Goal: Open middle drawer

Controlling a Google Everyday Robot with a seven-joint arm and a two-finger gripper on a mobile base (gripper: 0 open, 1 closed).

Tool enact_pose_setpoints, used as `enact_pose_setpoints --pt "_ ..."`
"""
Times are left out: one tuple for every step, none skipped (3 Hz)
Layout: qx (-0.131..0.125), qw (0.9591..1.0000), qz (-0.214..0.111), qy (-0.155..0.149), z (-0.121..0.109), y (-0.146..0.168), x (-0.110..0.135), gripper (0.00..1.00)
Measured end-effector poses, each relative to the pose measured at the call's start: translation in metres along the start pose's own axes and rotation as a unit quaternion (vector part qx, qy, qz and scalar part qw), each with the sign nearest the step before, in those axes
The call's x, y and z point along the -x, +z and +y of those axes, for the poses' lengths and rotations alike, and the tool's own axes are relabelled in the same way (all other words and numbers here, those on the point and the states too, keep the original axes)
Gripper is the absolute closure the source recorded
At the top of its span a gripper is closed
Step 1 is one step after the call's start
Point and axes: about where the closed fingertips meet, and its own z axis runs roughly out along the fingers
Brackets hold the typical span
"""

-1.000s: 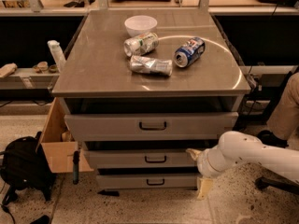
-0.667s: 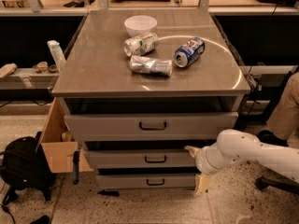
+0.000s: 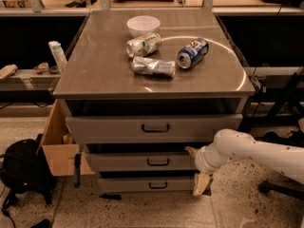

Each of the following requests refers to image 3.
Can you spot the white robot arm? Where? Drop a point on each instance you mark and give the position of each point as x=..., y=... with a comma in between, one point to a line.
x=230, y=145

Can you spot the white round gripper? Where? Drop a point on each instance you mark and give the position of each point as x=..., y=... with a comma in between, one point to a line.
x=199, y=161

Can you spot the white bowl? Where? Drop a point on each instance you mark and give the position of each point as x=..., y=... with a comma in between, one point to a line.
x=140, y=25

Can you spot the blue pepsi can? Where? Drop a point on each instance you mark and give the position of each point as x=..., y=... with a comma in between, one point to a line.
x=192, y=53

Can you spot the grey low shelf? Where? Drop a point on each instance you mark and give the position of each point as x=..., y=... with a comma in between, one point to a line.
x=27, y=79

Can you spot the silver green crushed can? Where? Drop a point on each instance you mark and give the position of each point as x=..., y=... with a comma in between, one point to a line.
x=143, y=45

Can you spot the grey drawer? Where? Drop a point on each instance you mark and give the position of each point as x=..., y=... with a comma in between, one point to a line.
x=147, y=181
x=114, y=157
x=150, y=129

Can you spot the black office chair base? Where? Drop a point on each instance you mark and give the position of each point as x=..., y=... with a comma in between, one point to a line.
x=265, y=187

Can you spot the grey bottom drawer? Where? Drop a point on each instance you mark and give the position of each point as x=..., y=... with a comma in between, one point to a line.
x=147, y=181

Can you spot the black backpack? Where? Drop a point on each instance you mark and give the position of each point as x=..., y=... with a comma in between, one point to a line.
x=25, y=168

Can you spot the grey drawer cabinet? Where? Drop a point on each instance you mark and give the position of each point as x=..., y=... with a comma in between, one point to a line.
x=98, y=80

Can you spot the brown cardboard box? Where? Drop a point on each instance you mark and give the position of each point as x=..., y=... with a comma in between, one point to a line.
x=59, y=147

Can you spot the grey top drawer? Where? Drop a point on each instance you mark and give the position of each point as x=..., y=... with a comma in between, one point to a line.
x=150, y=129

